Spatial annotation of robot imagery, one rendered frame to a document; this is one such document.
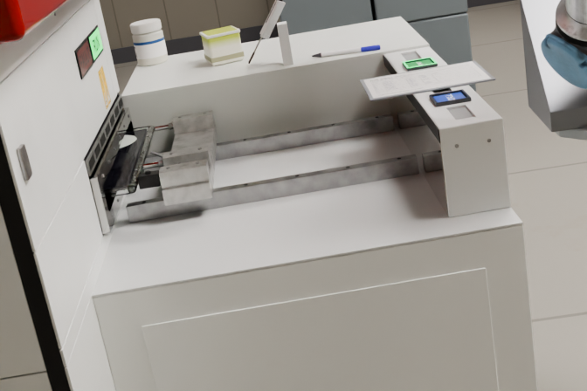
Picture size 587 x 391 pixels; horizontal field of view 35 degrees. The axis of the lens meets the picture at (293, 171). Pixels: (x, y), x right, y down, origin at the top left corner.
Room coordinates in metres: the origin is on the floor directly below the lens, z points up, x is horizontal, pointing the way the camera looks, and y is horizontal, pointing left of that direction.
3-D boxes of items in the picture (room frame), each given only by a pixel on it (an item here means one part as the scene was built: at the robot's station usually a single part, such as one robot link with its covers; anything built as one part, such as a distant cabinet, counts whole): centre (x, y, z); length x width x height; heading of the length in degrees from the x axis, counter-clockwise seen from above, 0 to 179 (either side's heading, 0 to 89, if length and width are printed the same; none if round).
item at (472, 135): (1.56, -0.26, 0.89); 0.55 x 0.09 x 0.14; 0
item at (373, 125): (1.78, 0.04, 0.84); 0.50 x 0.02 x 0.03; 90
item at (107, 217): (1.61, 0.31, 0.89); 0.44 x 0.02 x 0.10; 0
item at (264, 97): (2.01, 0.00, 0.89); 0.62 x 0.35 x 0.14; 90
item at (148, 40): (2.13, 0.27, 1.01); 0.07 x 0.07 x 0.10
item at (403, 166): (1.51, 0.04, 0.84); 0.50 x 0.02 x 0.03; 90
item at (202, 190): (1.64, 0.18, 0.87); 0.36 x 0.08 x 0.03; 0
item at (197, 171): (1.49, 0.18, 0.89); 0.08 x 0.03 x 0.03; 90
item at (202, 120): (1.81, 0.18, 0.89); 0.08 x 0.03 x 0.03; 90
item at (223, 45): (2.01, 0.11, 1.00); 0.07 x 0.07 x 0.07; 15
